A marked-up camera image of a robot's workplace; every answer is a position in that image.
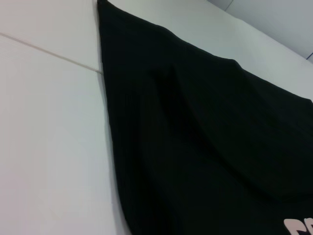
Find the black shirt with pink print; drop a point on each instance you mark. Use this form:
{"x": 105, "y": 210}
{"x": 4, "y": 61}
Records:
{"x": 195, "y": 134}

